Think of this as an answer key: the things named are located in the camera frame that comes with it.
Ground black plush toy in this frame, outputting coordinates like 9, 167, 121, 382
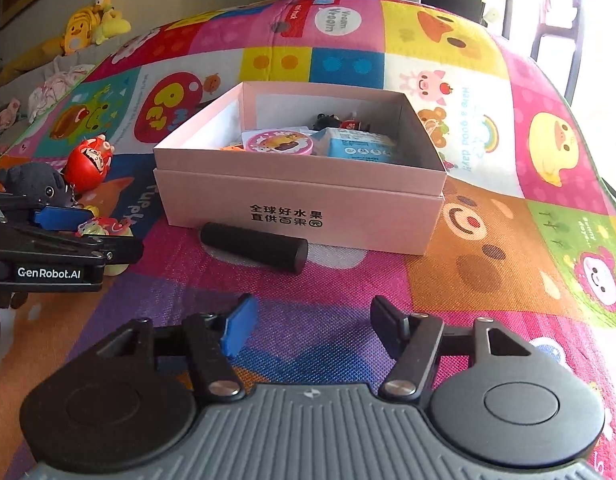
0, 162, 75, 207

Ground red toy camera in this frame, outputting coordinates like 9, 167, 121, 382
77, 218, 143, 276

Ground orange perforated ball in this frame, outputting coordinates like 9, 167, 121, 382
220, 144, 246, 152

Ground pink crumpled clothes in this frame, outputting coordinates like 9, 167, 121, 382
27, 64, 94, 124

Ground pink cardboard box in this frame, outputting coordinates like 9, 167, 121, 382
154, 81, 447, 255

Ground pink round tin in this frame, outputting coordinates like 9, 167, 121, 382
243, 130, 313, 155

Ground yellow plush duck toys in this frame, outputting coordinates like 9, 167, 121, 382
0, 0, 131, 87

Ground blue tissue packet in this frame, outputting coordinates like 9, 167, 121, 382
311, 128, 397, 164

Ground black cylinder handle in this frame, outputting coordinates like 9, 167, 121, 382
199, 222, 309, 275

